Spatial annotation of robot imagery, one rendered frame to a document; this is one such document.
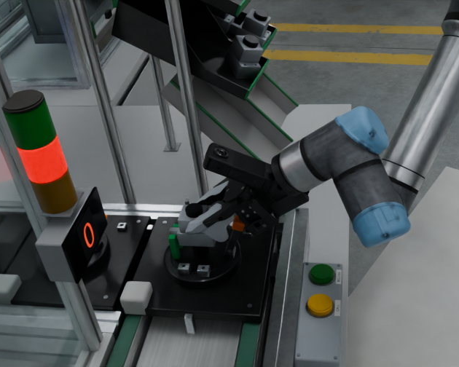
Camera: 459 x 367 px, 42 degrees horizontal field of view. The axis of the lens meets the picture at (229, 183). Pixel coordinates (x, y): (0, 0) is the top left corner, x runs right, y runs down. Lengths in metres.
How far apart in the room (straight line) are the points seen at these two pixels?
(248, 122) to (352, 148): 0.47
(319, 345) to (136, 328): 0.31
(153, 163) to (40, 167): 0.83
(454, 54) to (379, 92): 2.55
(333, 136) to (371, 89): 2.73
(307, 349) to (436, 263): 0.39
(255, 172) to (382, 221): 0.21
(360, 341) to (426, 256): 0.25
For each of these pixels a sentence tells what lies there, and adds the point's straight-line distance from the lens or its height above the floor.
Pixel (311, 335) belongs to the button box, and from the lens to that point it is 0.98.
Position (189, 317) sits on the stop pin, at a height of 0.97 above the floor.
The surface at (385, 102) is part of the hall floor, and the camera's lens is 3.46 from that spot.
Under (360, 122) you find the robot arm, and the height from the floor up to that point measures 1.28.
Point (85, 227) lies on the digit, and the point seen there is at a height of 1.22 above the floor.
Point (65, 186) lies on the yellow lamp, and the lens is 0.78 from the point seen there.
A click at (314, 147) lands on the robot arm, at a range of 0.88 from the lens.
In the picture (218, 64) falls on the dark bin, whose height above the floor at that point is 1.22.
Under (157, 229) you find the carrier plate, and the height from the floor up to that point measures 0.97.
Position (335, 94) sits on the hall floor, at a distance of 3.54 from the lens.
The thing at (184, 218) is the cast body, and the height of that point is 1.09.
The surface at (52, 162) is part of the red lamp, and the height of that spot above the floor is 1.34.
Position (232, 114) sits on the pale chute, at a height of 1.09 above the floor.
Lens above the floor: 1.73
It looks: 37 degrees down
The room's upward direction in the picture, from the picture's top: 8 degrees counter-clockwise
